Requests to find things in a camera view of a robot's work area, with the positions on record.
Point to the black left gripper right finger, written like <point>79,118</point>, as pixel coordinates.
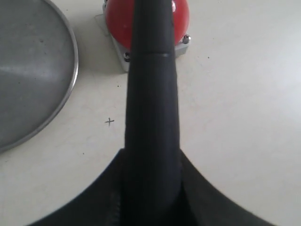
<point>210,207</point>

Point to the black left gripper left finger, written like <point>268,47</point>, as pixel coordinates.
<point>97,205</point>

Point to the red dome push button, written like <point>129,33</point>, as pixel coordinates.
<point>116,22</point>

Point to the round silver metal plate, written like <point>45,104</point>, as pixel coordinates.
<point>39,64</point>

